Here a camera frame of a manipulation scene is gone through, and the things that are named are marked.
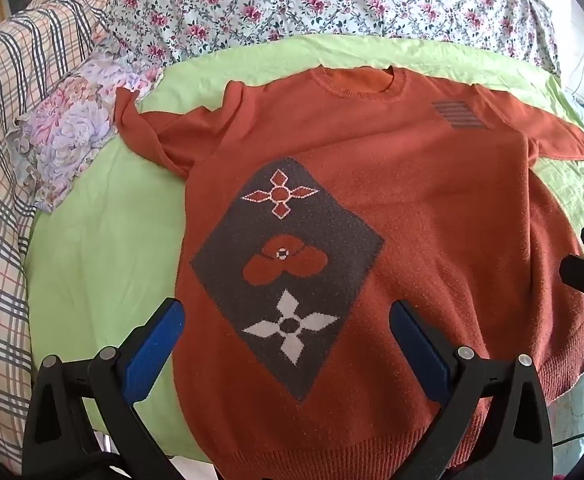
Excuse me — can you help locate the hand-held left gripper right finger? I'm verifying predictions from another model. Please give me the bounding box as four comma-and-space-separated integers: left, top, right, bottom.
389, 300, 555, 480

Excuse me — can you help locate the white floral quilt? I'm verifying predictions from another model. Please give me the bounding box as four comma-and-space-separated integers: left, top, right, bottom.
107, 0, 562, 81

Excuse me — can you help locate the pastel floral pillow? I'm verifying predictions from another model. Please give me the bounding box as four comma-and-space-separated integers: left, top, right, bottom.
14, 52, 165, 213

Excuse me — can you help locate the orange knit sweater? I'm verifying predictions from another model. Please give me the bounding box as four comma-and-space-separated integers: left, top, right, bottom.
114, 65, 584, 476

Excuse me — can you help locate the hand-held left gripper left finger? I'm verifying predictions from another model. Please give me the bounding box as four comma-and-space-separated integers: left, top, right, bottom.
22, 298, 187, 480

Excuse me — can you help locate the green bed sheet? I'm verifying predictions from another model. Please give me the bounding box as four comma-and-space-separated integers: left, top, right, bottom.
22, 35, 584, 466

